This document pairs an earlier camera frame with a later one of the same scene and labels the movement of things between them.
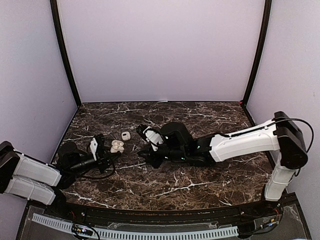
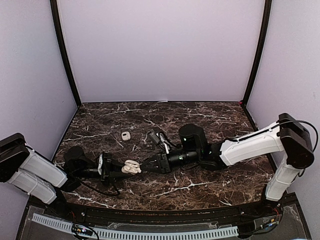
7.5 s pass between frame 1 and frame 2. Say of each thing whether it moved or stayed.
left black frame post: stayed
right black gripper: moved
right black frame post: stayed
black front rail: stayed
